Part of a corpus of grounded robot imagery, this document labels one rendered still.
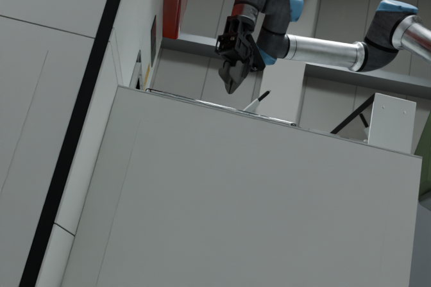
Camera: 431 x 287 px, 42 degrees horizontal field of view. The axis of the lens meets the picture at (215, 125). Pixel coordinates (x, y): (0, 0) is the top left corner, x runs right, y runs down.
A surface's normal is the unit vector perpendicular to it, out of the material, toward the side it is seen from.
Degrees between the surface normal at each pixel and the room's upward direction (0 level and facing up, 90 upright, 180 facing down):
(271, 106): 90
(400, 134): 90
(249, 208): 90
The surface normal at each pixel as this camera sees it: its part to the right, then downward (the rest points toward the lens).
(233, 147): 0.11, -0.28
